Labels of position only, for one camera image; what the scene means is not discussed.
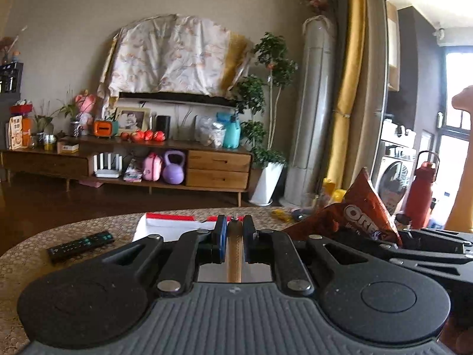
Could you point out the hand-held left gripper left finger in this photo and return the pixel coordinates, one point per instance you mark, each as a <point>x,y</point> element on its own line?
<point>221,238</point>

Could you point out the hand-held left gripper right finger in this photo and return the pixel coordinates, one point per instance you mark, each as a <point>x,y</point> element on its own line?
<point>247,238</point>

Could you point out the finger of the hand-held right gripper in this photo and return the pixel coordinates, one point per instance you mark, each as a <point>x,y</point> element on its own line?
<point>417,262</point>
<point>436,236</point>

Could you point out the tan sausage stick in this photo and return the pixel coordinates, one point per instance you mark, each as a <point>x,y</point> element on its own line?
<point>234,255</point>

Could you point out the red cardboard box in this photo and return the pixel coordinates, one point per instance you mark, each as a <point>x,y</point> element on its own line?
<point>166,229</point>

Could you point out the brown cookie bag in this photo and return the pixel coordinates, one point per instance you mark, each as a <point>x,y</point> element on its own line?
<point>354,210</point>

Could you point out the person's right hand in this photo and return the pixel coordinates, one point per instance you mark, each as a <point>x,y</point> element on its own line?
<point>460,340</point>

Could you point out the yellow plastic toy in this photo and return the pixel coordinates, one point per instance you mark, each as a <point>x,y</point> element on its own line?
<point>281,213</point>

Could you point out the red thermos bottle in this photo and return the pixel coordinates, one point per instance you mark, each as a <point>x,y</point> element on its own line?
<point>419,196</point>

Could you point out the yellow giraffe toy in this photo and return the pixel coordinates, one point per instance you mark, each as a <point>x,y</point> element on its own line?
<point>460,199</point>

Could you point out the white plant pot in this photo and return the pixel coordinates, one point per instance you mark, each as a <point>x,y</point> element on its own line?
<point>268,185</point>

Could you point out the white washing machine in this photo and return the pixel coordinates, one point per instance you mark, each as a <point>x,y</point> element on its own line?
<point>395,177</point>

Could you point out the wooden television cabinet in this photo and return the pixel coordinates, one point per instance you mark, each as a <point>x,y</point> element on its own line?
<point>218,162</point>

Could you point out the purple kettlebell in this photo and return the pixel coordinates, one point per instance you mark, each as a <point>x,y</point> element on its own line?
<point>173,170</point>

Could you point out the teal spray bottle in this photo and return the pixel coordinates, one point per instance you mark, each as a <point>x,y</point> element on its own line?
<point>231,133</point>

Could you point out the red apple ornament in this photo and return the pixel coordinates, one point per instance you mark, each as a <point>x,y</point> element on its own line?
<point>125,136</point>
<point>137,136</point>
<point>148,135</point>
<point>159,135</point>

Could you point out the black speaker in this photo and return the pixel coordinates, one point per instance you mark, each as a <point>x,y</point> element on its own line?
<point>163,127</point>

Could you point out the white router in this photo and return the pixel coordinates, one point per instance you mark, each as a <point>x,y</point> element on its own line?
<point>107,166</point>

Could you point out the grey standing air conditioner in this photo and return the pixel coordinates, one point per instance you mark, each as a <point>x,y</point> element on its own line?
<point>314,118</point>

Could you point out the black remote control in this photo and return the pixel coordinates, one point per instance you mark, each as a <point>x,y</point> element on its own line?
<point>79,246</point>

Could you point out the black television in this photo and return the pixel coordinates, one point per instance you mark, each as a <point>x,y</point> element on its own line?
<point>166,97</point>

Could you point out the small cardboard box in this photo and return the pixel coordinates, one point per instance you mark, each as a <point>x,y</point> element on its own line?
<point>68,147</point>

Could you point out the yellow curtain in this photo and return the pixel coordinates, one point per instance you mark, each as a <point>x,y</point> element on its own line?
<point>349,81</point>

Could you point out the plant in striped vase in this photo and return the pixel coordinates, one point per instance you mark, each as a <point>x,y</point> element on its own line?
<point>75,129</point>

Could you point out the pink plush toy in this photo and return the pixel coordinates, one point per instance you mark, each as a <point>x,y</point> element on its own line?
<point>85,109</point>

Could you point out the green indoor tree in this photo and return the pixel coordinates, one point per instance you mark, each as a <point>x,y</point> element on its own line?
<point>271,51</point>

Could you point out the floral cloth cover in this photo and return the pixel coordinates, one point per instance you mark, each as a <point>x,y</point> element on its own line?
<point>166,55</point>

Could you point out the small yellow jar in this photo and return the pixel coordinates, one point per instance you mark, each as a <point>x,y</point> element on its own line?
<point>50,143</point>

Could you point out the small potted plant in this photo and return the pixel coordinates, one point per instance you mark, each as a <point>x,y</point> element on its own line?
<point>42,122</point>

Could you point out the orange white box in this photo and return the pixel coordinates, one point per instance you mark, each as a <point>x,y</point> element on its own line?
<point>19,133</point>

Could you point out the red basket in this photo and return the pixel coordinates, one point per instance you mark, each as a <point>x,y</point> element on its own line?
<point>21,108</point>

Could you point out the black shelf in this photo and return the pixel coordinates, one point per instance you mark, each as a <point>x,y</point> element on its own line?
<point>11,96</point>

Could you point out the dried flower bouquet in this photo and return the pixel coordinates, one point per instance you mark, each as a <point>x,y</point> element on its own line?
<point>9,44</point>

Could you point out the photo frame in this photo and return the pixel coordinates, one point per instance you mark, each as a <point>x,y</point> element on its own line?
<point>131,120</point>

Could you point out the wall cupboard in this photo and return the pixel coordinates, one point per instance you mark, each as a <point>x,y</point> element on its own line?
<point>393,44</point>

